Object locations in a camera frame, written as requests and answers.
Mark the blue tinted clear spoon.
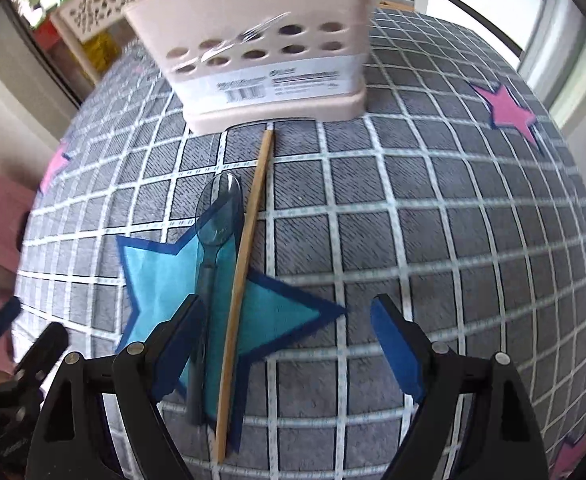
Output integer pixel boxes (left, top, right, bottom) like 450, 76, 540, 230
187, 171, 242, 426

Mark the pink plastic stool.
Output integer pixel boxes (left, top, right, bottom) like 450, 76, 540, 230
0, 174, 36, 374

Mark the grey checkered tablecloth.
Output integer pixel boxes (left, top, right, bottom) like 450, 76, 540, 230
13, 10, 586, 479

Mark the beige perforated storage rack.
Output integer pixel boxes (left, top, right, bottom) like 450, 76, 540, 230
50, 0, 214, 84

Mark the pink utensil holder caddy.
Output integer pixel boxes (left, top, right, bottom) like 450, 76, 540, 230
125, 0, 373, 134

